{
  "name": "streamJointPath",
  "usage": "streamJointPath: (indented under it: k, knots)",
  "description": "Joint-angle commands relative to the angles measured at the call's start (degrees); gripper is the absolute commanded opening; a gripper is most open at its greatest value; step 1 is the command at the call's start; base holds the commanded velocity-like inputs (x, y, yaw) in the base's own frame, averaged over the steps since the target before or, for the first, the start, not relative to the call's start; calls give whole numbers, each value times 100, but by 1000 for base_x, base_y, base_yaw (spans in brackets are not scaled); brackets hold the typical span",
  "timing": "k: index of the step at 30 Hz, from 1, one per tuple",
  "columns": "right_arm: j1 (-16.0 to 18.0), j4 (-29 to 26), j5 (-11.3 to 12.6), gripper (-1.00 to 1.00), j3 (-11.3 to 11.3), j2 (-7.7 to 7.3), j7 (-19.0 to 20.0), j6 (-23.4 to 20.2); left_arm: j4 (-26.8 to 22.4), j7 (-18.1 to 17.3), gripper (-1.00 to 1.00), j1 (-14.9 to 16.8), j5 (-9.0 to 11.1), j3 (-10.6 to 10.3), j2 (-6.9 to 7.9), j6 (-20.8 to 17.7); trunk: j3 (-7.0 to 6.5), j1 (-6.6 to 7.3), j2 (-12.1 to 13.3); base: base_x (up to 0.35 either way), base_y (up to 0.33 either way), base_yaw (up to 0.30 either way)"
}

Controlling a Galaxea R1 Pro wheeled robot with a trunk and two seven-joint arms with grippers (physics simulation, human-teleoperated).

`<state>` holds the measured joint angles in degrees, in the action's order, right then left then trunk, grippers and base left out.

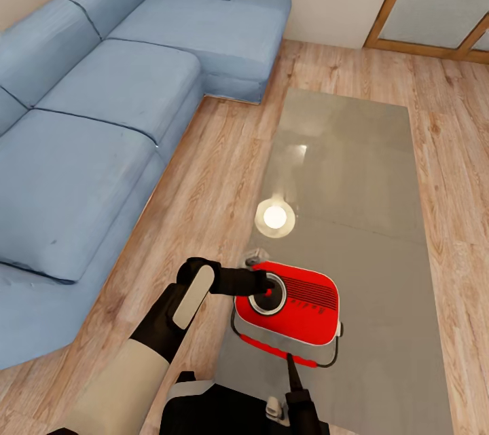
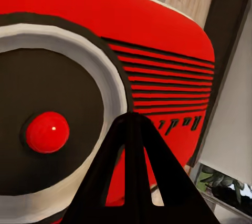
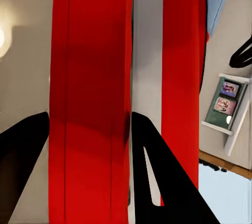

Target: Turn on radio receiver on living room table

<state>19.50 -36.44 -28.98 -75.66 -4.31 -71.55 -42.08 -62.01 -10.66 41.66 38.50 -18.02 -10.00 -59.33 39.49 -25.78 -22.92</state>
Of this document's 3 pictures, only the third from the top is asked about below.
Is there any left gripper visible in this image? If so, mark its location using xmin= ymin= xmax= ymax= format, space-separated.
xmin=229 ymin=37 xmax=252 ymax=68

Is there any radio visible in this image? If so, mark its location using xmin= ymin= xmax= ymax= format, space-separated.
xmin=48 ymin=0 xmax=209 ymax=224

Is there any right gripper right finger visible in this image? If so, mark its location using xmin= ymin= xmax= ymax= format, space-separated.
xmin=131 ymin=112 xmax=220 ymax=224

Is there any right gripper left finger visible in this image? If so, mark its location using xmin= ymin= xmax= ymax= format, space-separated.
xmin=0 ymin=112 xmax=49 ymax=224

